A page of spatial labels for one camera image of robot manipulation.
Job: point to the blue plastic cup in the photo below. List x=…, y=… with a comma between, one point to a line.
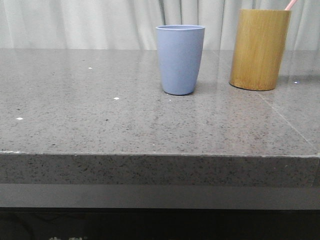
x=179, y=49

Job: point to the pink chopstick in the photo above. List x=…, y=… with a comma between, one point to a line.
x=290, y=5

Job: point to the bamboo cylindrical holder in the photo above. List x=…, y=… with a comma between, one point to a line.
x=259, y=47

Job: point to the grey pleated curtain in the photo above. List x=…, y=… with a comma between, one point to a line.
x=118, y=24

